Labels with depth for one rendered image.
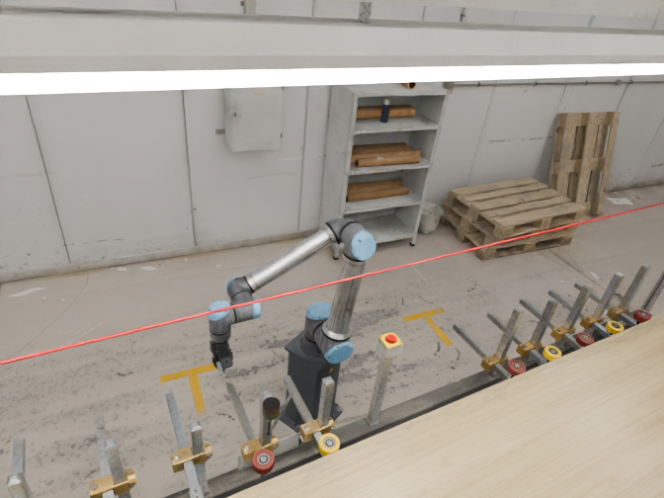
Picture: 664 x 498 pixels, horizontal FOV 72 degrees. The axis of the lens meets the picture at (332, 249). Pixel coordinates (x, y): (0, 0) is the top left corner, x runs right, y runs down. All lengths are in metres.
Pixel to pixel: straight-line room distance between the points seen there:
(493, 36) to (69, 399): 3.07
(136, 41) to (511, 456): 1.86
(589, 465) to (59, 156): 3.66
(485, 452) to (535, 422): 0.29
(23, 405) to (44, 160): 1.67
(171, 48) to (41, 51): 0.14
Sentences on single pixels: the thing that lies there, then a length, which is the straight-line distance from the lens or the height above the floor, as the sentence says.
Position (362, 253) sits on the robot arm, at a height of 1.37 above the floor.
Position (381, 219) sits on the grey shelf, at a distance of 4.85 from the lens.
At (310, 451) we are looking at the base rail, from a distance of 2.11.
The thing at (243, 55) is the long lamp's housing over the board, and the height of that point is 2.34.
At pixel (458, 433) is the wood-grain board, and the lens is 2.05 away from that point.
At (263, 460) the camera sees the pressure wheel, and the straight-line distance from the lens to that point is 1.84.
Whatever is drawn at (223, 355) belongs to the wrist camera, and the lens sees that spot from 2.06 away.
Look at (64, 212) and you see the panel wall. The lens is 4.12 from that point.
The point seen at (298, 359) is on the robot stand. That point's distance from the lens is 2.62.
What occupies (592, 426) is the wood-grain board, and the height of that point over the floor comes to 0.90.
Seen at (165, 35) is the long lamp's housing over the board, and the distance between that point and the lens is 0.64.
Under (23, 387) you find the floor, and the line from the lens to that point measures 3.56.
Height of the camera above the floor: 2.47
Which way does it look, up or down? 33 degrees down
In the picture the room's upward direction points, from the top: 7 degrees clockwise
